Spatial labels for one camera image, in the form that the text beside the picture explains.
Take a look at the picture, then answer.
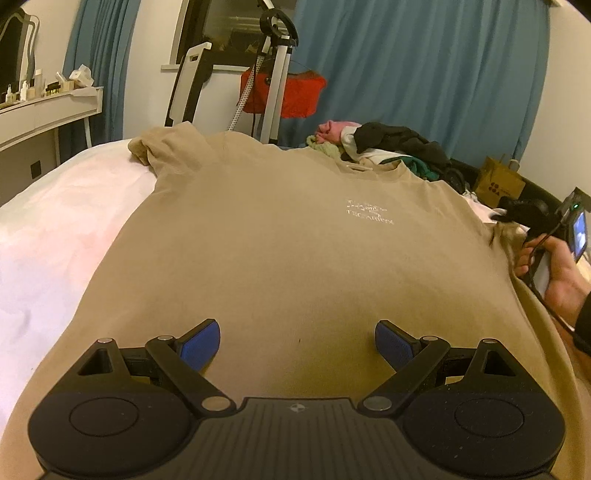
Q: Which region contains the white plastic frame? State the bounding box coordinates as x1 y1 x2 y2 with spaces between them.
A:
164 41 213 127

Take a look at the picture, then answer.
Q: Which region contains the white dressing table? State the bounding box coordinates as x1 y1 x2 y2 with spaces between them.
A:
0 85 105 167

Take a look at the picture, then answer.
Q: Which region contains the pastel printed duvet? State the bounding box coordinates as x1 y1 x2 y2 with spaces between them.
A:
0 137 158 425

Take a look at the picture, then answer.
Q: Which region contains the narrow blue curtain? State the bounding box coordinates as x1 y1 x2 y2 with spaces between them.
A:
60 0 141 160

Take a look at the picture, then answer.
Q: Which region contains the wall mirror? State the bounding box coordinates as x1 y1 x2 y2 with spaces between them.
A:
0 7 40 100

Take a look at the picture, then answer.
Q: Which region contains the white garment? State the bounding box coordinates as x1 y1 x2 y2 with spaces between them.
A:
341 128 402 164

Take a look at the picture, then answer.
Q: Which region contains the white tissue box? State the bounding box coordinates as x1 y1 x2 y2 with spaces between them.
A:
68 65 95 88

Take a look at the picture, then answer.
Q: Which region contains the black cable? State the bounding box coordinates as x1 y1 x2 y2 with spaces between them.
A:
525 215 578 334

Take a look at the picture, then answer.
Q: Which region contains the beige t-shirt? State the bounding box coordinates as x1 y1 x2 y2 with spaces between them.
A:
9 122 591 480

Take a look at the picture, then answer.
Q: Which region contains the dark window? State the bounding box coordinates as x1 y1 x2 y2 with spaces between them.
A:
178 0 298 66

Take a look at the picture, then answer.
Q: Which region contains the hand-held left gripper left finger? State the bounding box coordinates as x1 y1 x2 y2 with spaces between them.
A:
76 318 236 416

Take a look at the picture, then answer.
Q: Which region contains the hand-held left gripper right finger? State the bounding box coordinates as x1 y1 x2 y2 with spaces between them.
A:
360 319 514 414

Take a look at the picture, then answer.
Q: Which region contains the brown paper bag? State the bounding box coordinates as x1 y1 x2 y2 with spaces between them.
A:
475 156 527 208

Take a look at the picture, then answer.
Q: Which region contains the pink garment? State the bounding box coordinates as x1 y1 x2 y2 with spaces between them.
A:
314 120 363 146

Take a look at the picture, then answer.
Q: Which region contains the person's right hand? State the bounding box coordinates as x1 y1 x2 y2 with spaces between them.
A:
515 236 591 325

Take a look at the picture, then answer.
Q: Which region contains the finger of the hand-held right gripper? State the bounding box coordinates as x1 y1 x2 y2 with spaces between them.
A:
490 198 551 230

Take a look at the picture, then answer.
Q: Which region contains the wide blue curtain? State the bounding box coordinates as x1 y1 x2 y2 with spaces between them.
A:
288 0 552 178

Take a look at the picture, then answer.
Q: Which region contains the red fabric bag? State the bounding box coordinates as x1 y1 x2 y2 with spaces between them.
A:
239 65 328 118

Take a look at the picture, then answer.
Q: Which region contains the black garment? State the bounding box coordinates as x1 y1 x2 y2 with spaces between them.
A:
353 122 451 171

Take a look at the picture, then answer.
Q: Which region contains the garment steamer stand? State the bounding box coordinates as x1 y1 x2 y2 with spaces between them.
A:
224 0 301 145

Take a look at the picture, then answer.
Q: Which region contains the pale green garment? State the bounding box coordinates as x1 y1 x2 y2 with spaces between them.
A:
307 136 345 160

